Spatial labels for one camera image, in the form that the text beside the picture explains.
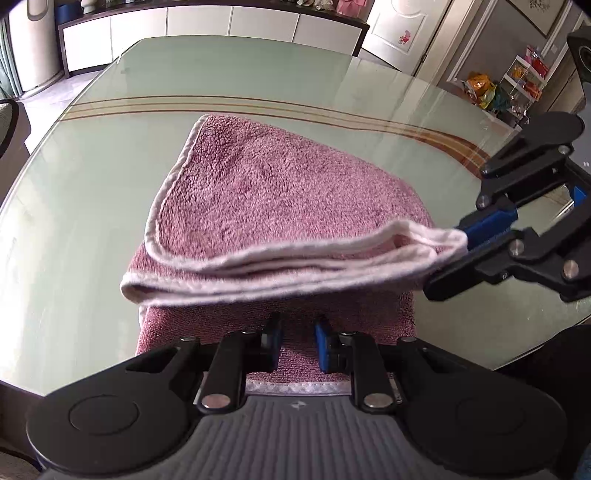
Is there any green plastic bag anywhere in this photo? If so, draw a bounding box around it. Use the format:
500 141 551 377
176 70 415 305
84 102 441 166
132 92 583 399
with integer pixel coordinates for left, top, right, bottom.
489 83 511 114

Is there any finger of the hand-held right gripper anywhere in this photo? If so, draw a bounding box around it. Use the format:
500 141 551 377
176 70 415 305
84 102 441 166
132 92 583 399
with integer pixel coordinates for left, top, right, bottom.
457 112 591 243
424 203 591 303

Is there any black office chair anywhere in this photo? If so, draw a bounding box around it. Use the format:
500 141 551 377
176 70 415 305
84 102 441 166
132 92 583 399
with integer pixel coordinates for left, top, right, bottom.
0 98 31 158

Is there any white sideboard cabinet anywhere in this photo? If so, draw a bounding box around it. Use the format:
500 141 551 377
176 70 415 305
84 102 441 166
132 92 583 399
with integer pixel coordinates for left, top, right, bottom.
58 2 370 77

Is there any white door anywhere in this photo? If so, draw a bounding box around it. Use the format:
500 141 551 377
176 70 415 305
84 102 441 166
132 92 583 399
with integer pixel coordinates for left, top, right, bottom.
360 0 455 70

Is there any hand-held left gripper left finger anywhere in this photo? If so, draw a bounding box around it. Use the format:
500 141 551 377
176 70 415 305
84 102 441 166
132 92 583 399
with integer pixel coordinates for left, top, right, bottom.
126 314 284 414

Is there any white shelf rack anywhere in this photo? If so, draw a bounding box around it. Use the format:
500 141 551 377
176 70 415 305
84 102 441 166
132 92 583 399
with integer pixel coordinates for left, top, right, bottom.
501 46 552 114

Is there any framed wall picture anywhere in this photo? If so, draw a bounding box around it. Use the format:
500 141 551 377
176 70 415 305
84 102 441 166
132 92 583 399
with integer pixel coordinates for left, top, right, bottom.
505 0 571 38

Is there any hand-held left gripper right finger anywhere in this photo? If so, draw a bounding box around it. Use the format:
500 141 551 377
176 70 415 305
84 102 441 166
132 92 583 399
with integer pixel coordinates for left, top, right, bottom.
316 315 467 414

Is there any beige tower air conditioner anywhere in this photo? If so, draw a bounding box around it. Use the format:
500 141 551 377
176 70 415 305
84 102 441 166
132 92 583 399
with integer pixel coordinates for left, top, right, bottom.
21 0 65 95

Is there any orange plastic bag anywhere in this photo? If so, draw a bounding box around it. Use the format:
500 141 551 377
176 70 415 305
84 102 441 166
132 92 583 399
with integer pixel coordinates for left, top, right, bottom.
464 71 497 109

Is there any pink towel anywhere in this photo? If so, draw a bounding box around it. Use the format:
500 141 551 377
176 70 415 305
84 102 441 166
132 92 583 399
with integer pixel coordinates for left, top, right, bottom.
121 114 469 395

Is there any teal curtain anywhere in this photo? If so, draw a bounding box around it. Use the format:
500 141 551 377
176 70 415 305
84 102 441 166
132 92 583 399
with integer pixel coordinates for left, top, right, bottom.
0 18 24 97

